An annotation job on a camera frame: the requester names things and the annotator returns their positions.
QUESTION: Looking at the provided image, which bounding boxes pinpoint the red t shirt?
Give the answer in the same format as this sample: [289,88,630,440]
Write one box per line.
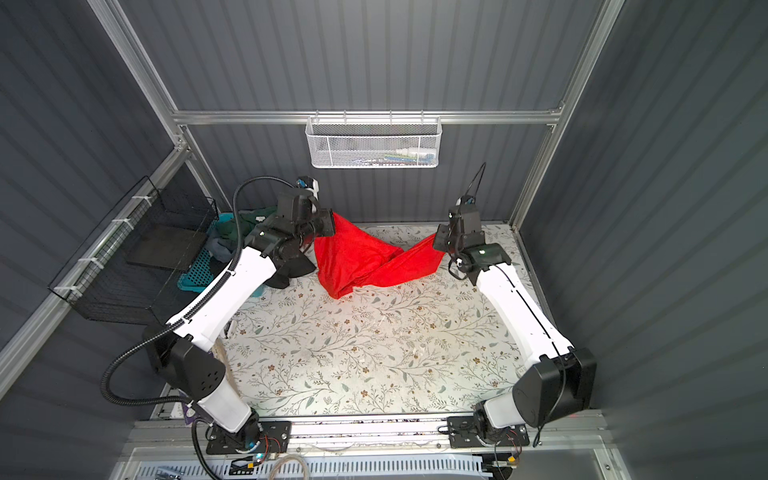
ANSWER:
[314,214,444,299]

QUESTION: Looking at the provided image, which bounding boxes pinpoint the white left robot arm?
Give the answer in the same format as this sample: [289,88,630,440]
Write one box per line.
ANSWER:
[148,186,335,448]

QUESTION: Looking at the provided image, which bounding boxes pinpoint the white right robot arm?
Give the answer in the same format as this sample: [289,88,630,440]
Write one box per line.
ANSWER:
[433,194,597,445]

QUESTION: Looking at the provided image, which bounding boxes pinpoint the black t shirt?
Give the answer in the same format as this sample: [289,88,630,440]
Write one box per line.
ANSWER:
[264,253,316,290]

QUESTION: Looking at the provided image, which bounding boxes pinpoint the green t shirt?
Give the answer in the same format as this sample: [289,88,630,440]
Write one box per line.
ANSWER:
[213,206,277,250]

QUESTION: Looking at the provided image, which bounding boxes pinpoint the grey t shirt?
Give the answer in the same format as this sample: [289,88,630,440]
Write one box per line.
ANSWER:
[205,237,240,264]

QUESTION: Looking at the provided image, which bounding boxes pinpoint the teal plastic laundry basket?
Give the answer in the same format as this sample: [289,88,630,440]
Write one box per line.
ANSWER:
[176,212,266,299]

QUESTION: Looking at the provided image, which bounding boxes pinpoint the black corrugated cable conduit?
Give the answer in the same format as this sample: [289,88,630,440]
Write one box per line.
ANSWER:
[100,175,295,407]

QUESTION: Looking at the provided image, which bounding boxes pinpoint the white wire mesh basket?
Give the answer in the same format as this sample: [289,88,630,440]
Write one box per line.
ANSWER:
[305,116,443,169]

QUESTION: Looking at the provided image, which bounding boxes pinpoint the aluminium horizontal frame bar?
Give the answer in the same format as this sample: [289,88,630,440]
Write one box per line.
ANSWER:
[171,109,562,126]

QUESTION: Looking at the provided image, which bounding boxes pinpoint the black wire mesh basket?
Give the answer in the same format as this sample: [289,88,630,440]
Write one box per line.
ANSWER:
[48,172,218,325]

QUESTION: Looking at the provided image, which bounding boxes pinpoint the white slotted cable duct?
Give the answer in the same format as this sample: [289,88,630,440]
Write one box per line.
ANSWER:
[134,454,499,480]

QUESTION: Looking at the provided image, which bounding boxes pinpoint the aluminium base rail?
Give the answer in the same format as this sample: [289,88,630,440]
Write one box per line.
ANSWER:
[121,410,614,459]

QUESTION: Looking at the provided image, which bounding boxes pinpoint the aluminium corner frame post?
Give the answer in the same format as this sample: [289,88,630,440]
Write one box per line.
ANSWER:
[508,0,626,230]

